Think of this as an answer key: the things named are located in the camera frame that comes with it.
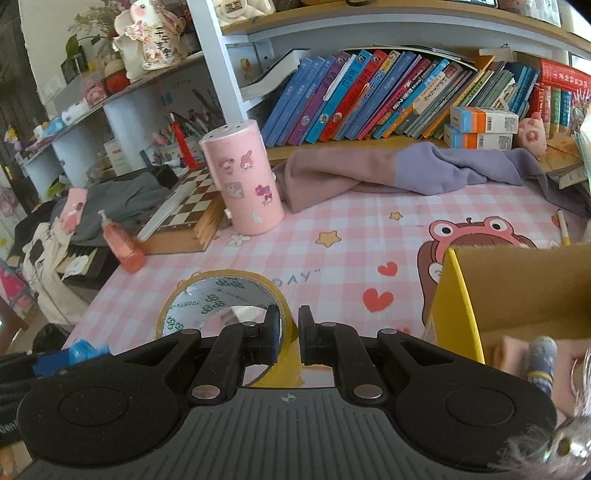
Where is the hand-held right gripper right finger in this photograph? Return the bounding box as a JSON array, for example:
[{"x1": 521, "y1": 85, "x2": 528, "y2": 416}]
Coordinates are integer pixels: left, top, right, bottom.
[{"x1": 298, "y1": 305, "x2": 485, "y2": 407}]

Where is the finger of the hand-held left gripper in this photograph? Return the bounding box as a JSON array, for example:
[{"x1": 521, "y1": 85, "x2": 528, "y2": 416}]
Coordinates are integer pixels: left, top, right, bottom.
[{"x1": 32, "y1": 340, "x2": 112, "y2": 377}]

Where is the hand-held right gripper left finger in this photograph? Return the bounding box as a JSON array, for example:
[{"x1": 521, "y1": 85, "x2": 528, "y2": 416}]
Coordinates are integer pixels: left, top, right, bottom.
[{"x1": 113, "y1": 305, "x2": 282, "y2": 407}]

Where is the yellow packing tape roll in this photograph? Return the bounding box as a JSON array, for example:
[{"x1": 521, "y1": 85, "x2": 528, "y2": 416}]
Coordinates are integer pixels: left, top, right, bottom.
[{"x1": 156, "y1": 269, "x2": 333, "y2": 388}]

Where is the yellow cardboard box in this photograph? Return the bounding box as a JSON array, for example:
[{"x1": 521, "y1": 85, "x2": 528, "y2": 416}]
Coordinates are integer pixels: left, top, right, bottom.
[{"x1": 422, "y1": 242, "x2": 591, "y2": 416}]

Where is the white blue glue bottle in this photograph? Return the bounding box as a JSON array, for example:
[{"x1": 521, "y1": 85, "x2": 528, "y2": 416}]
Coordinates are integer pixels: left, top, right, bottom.
[{"x1": 526, "y1": 336, "x2": 558, "y2": 398}]

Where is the desktop with pink checked cloth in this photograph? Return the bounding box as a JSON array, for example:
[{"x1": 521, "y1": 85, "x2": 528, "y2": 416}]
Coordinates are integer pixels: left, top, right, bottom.
[{"x1": 62, "y1": 178, "x2": 591, "y2": 384}]

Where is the white printed cloth bag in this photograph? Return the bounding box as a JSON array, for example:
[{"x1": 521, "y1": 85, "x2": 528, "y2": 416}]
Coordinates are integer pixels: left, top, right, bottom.
[{"x1": 21, "y1": 222, "x2": 95, "y2": 326}]

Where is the orange pump bottle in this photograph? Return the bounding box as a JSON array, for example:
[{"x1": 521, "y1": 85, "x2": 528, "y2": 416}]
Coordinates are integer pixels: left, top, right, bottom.
[{"x1": 97, "y1": 210, "x2": 147, "y2": 273}]

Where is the wooden chess board box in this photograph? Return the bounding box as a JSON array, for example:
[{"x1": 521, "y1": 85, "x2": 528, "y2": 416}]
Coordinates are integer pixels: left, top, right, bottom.
[{"x1": 136, "y1": 164, "x2": 227, "y2": 254}]

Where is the pink pouch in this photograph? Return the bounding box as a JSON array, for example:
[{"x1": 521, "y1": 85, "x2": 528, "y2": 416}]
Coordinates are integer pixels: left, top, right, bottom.
[{"x1": 59, "y1": 187, "x2": 88, "y2": 232}]

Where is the pink sticker-covered cylinder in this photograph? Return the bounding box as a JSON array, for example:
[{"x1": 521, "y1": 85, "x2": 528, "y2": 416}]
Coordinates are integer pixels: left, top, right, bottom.
[{"x1": 199, "y1": 119, "x2": 286, "y2": 236}]

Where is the grey cloth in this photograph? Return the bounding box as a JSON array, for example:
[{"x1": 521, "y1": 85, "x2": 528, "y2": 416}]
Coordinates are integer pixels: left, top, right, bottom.
[{"x1": 51, "y1": 171, "x2": 171, "y2": 245}]

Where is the white flat ruler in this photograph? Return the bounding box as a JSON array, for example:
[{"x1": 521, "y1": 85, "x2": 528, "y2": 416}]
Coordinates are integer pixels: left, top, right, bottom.
[{"x1": 136, "y1": 189, "x2": 190, "y2": 241}]

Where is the purple cloth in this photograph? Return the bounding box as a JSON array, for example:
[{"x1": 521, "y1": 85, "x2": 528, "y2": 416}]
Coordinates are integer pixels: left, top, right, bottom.
[{"x1": 272, "y1": 141, "x2": 591, "y2": 217}]

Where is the bunch of pens in holders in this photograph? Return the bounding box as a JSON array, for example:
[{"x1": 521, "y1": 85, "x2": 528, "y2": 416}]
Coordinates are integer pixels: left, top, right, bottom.
[{"x1": 152, "y1": 99, "x2": 222, "y2": 169}]

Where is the row of colourful books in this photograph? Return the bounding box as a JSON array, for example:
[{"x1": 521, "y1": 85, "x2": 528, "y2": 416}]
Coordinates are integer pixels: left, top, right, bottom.
[{"x1": 261, "y1": 46, "x2": 541, "y2": 144}]

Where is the white leaning book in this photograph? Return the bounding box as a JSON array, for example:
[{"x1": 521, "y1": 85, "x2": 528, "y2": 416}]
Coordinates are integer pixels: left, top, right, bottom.
[{"x1": 240, "y1": 48, "x2": 311, "y2": 100}]

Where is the orange white small carton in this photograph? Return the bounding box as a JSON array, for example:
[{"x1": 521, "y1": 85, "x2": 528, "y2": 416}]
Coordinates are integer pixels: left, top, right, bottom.
[
  {"x1": 443, "y1": 124, "x2": 513, "y2": 151},
  {"x1": 450, "y1": 106, "x2": 520, "y2": 136}
]

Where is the red round figurine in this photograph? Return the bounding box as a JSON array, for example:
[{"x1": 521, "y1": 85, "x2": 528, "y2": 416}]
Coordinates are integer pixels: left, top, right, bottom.
[{"x1": 102, "y1": 60, "x2": 131, "y2": 95}]

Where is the white shelf unit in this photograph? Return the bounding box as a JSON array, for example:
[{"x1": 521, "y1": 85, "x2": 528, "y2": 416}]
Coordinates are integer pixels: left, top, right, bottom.
[{"x1": 14, "y1": 0, "x2": 591, "y2": 199}]

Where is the white yellow pen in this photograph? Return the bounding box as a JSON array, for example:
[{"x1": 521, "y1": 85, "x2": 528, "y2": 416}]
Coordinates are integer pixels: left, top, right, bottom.
[{"x1": 556, "y1": 209, "x2": 573, "y2": 247}]

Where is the fuzzy cloth with metal eyelet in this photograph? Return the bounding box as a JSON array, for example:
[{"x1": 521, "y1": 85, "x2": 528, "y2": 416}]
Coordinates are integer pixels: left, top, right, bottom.
[{"x1": 503, "y1": 411, "x2": 591, "y2": 480}]

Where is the pink pig plush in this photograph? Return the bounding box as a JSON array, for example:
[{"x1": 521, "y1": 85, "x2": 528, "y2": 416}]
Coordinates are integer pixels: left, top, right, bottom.
[{"x1": 516, "y1": 112, "x2": 548, "y2": 160}]

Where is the white pink bunny figurine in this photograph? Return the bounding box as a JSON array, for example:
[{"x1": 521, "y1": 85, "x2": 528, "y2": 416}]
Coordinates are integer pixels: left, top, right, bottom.
[{"x1": 113, "y1": 0, "x2": 185, "y2": 84}]

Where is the white quilted handbag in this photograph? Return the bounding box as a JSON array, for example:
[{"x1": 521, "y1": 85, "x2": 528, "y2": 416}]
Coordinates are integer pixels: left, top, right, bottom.
[{"x1": 212, "y1": 0, "x2": 277, "y2": 27}]

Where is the red hardcover book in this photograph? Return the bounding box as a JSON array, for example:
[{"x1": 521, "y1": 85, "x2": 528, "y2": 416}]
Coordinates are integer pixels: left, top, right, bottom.
[{"x1": 529, "y1": 85, "x2": 552, "y2": 134}]

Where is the red thick dictionary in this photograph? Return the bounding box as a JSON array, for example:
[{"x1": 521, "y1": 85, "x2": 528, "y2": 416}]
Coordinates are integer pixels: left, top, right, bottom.
[{"x1": 538, "y1": 58, "x2": 591, "y2": 93}]

